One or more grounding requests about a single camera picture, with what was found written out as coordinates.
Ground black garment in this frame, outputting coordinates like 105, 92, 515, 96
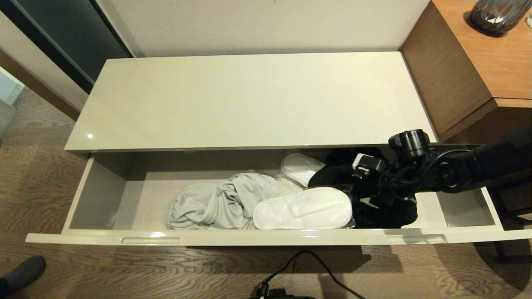
308, 147, 419, 229

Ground white slipper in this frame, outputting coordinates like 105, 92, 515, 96
279, 152, 327, 188
252, 186, 356, 230

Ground light grey garment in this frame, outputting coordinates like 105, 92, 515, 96
166, 172, 304, 230

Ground glossy beige wide drawer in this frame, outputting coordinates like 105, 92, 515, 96
25, 145, 532, 247

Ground robot base housing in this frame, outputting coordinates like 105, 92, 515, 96
249, 288, 317, 299

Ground black metal stand legs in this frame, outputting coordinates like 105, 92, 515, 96
472, 145, 532, 265

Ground brown wooden desk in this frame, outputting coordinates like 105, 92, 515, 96
398, 0, 532, 145

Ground glossy beige low cabinet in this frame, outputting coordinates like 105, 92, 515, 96
64, 51, 488, 152

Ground dark ribbed glass vase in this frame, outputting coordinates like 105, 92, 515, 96
469, 0, 532, 37

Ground dark glass door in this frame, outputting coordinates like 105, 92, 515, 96
0, 0, 134, 95

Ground dark grey shoe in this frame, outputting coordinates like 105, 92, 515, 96
0, 255, 46, 298

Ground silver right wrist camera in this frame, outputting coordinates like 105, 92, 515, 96
352, 153, 388, 178

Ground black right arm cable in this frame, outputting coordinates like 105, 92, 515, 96
376, 149, 472, 202

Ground black floor cable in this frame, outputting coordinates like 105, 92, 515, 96
255, 250, 366, 299

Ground brown wooden wall trim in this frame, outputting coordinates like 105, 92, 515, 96
0, 49, 80, 122

